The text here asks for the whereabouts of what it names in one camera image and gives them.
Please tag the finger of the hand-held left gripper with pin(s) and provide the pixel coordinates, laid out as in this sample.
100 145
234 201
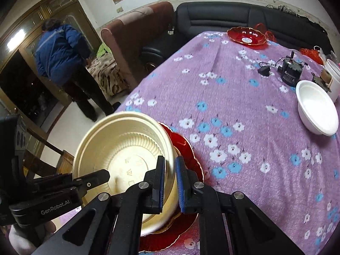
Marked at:
93 178

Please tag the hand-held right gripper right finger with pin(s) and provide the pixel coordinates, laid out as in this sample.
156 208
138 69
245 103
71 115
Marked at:
181 188

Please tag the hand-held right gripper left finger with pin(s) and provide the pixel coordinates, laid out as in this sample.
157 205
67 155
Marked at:
160 186

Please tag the red plate with gold rim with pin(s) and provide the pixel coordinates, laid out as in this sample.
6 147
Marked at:
247 35
186 148

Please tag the cream patterned plastic bowl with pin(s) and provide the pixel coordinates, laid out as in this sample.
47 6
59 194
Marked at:
119 143

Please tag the large white bowl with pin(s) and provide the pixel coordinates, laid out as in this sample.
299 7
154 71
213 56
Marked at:
316 103

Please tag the person's left hand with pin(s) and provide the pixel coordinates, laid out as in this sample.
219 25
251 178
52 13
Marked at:
21 241

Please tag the wooden chair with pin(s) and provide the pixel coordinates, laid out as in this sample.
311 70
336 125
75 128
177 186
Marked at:
63 162

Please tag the purple floral tablecloth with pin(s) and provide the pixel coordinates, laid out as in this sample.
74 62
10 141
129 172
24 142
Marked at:
239 90

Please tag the green cloth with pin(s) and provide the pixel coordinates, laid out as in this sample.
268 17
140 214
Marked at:
102 50

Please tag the black power plug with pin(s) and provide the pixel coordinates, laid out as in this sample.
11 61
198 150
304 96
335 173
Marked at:
265 71

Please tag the brown armchair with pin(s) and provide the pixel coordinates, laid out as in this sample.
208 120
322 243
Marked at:
132 32

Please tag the black gadget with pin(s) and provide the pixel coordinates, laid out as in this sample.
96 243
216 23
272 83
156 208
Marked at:
171 29

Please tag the black power adapter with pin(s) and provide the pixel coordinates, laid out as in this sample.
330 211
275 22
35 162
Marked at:
290 71

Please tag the black leather sofa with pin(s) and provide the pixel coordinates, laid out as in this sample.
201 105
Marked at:
212 18

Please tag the red plastic bag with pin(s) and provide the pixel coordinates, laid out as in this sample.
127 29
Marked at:
310 53

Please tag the white plastic jar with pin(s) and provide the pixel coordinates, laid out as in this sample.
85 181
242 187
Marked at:
335 77

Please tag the wall socket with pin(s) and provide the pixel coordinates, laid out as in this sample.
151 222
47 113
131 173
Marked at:
119 9

